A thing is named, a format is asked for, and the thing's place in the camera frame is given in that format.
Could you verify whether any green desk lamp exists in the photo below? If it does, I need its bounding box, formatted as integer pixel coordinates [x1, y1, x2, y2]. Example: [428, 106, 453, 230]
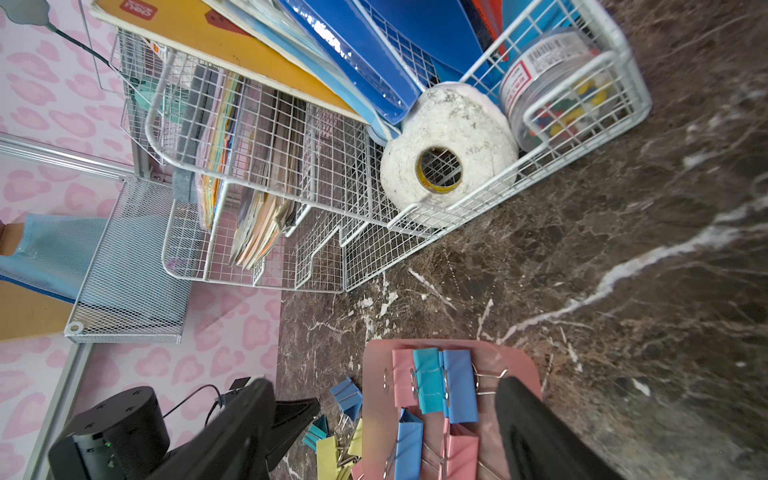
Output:
[1, 0, 154, 112]

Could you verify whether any clear jar of pins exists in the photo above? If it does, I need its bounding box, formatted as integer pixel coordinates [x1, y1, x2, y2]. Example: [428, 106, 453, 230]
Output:
[500, 27, 617, 152]

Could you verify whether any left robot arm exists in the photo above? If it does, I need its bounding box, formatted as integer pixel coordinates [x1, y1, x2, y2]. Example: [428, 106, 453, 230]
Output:
[48, 386, 170, 479]

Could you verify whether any white tape roll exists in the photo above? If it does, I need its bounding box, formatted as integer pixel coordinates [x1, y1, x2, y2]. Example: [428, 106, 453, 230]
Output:
[380, 82, 519, 210]

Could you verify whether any light blue folder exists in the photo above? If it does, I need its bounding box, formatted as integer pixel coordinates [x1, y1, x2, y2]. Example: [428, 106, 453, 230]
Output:
[1, 214, 108, 303]

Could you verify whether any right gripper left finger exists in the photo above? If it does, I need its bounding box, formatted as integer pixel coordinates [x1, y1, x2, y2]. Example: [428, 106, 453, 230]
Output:
[149, 378, 321, 480]

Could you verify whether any blue file folder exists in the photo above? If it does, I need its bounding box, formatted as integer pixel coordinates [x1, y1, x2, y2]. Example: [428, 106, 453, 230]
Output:
[281, 1, 484, 126]

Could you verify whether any blue binder clip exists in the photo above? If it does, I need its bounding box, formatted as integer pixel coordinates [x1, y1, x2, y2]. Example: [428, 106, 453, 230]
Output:
[441, 350, 479, 424]
[329, 377, 363, 422]
[393, 409, 424, 480]

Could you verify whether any white wire desk organizer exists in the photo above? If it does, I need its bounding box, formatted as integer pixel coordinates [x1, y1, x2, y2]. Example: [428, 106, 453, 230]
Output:
[90, 1, 652, 293]

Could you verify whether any white mesh wall basket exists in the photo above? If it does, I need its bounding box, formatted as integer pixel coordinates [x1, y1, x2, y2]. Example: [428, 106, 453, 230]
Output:
[64, 178, 192, 344]

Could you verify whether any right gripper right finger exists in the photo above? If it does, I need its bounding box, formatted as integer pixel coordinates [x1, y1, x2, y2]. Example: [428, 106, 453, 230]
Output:
[495, 377, 621, 480]

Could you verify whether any yellow green binder clip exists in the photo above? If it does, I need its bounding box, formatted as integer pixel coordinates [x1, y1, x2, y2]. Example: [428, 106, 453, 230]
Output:
[347, 418, 364, 457]

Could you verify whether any brown paper envelope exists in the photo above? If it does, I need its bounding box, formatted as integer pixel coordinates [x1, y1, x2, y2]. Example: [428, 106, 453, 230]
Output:
[1, 222, 73, 341]

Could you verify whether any pink storage box tray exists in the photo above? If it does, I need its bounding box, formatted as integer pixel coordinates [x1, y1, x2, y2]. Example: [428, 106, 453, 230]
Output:
[362, 339, 541, 479]

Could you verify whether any teal binder clip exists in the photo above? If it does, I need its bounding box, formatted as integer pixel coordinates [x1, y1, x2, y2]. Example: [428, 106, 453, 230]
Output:
[413, 347, 445, 414]
[302, 415, 330, 451]

